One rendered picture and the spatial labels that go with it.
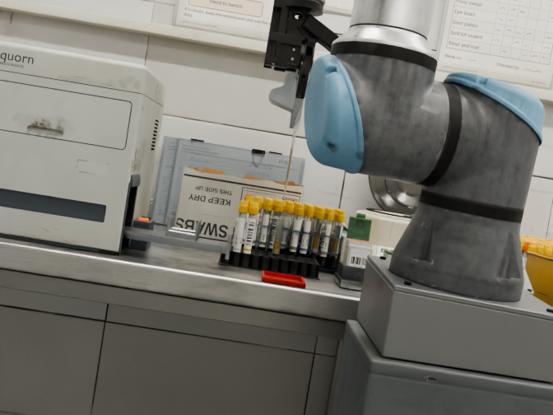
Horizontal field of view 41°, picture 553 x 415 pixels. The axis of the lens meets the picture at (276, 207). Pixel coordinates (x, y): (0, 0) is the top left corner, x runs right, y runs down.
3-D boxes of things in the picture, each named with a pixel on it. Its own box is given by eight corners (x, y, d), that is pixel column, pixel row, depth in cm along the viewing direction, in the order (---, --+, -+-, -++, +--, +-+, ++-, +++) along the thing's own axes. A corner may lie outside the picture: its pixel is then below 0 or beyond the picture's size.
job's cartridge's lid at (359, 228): (350, 211, 126) (350, 212, 126) (346, 238, 125) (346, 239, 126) (373, 215, 126) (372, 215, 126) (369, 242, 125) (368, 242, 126)
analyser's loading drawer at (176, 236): (99, 239, 115) (104, 207, 115) (108, 235, 122) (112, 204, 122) (228, 259, 116) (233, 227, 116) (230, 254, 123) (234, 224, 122)
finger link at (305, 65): (292, 100, 127) (300, 50, 127) (303, 101, 127) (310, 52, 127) (295, 95, 122) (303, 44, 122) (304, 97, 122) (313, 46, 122)
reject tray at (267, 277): (261, 282, 112) (262, 276, 112) (261, 275, 119) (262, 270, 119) (304, 288, 113) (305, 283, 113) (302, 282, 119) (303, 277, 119)
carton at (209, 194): (169, 241, 144) (181, 165, 143) (183, 228, 172) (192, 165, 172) (293, 261, 145) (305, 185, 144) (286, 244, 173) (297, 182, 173)
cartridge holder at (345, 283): (339, 288, 119) (343, 266, 119) (333, 279, 128) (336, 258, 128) (372, 293, 119) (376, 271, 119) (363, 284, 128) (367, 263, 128)
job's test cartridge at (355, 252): (343, 278, 121) (350, 240, 121) (340, 273, 126) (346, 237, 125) (367, 282, 121) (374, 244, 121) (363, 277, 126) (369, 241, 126)
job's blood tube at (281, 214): (269, 267, 128) (278, 210, 127) (269, 265, 129) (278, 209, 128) (276, 268, 128) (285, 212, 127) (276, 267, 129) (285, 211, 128)
